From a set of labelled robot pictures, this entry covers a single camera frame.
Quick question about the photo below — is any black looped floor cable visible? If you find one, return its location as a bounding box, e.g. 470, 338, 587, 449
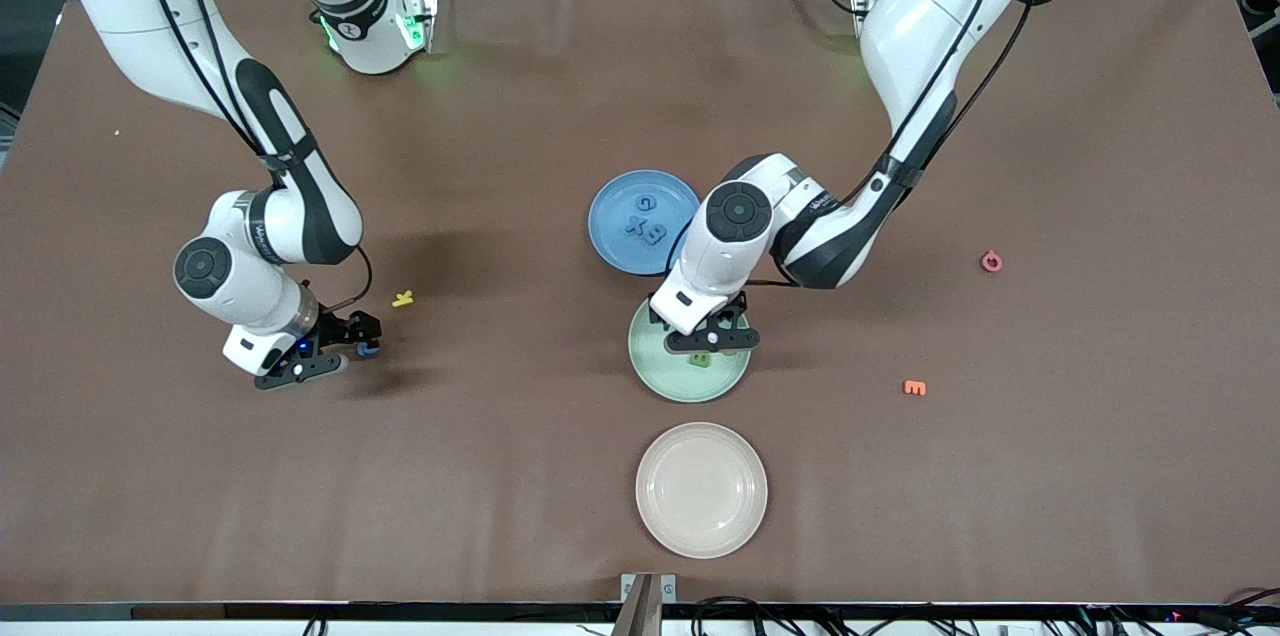
692, 596, 801, 636

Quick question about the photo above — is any black camera cable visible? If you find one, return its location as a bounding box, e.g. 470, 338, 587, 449
745, 0, 1041, 289
130, 0, 373, 317

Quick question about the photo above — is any blue plate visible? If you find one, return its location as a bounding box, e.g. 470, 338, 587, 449
588, 169, 701, 276

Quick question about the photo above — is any beige plate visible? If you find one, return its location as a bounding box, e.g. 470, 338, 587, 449
635, 422, 769, 559

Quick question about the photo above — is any green plate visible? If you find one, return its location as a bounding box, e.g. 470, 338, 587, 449
628, 296, 753, 404

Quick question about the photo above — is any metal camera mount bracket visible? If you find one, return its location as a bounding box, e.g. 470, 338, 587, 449
620, 571, 679, 636

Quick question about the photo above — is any brown table cover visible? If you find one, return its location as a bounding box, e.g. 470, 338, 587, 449
0, 0, 1280, 607

